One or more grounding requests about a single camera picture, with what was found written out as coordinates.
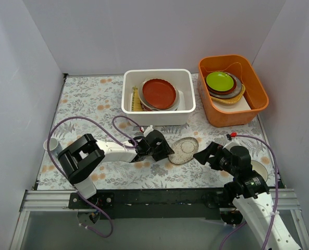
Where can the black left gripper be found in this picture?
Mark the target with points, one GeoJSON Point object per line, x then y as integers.
{"type": "Point", "coordinates": [152, 145]}

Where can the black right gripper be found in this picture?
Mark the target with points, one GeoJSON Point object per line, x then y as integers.
{"type": "Point", "coordinates": [216, 155]}

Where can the speckled beige plate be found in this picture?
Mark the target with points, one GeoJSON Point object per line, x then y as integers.
{"type": "Point", "coordinates": [184, 149]}

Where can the pale blue rimmed plate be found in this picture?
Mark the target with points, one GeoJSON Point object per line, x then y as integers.
{"type": "Point", "coordinates": [176, 103]}

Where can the yellow bamboo mat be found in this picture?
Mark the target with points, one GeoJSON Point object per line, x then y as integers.
{"type": "Point", "coordinates": [135, 101]}

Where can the red brown plate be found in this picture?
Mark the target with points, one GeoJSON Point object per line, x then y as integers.
{"type": "Point", "coordinates": [159, 93]}

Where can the cream divided plate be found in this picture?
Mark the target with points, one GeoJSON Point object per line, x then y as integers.
{"type": "Point", "coordinates": [143, 100]}

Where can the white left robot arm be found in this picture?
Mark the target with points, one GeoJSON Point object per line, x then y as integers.
{"type": "Point", "coordinates": [81, 158]}

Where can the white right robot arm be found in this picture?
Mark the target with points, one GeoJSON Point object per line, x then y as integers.
{"type": "Point", "coordinates": [262, 217]}

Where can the white board in bin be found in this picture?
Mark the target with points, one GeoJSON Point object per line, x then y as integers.
{"type": "Point", "coordinates": [241, 105]}

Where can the orange plastic bin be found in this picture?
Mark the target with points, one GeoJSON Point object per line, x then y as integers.
{"type": "Point", "coordinates": [254, 94]}

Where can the white plastic bin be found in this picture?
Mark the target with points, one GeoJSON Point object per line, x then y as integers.
{"type": "Point", "coordinates": [181, 79]}

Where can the black rimmed white bowl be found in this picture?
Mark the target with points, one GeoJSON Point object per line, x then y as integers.
{"type": "Point", "coordinates": [260, 169]}

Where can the woven yellow basket tray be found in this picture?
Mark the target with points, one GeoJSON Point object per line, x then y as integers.
{"type": "Point", "coordinates": [233, 100]}

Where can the grey round plate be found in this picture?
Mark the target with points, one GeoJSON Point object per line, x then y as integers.
{"type": "Point", "coordinates": [237, 87]}

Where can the brown plate under green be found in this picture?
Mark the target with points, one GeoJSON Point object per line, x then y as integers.
{"type": "Point", "coordinates": [223, 92]}

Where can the floral table mat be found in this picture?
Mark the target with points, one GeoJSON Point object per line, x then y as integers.
{"type": "Point", "coordinates": [93, 105]}

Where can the white small cup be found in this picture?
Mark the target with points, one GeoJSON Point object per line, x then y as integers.
{"type": "Point", "coordinates": [55, 147]}

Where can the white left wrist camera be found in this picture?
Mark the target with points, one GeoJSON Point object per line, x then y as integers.
{"type": "Point", "coordinates": [148, 130]}

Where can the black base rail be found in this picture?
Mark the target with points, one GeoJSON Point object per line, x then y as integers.
{"type": "Point", "coordinates": [207, 203]}

